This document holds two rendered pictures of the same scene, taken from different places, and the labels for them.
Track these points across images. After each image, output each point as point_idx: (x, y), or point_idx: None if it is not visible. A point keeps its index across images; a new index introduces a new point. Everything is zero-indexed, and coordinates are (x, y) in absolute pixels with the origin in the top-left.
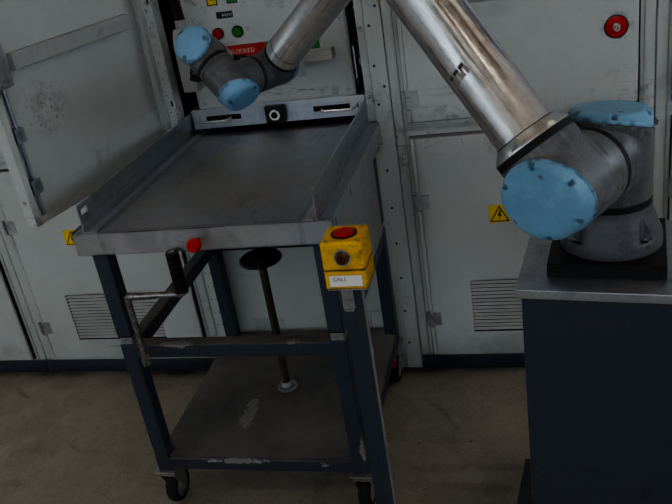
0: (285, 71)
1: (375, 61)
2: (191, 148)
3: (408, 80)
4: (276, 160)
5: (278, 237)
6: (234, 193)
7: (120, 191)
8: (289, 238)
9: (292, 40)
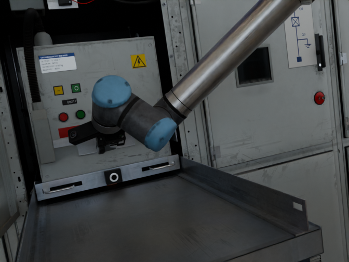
0: (184, 117)
1: (189, 128)
2: (48, 214)
3: (213, 139)
4: (156, 204)
5: (273, 261)
6: (165, 233)
7: (26, 261)
8: (283, 259)
9: (202, 86)
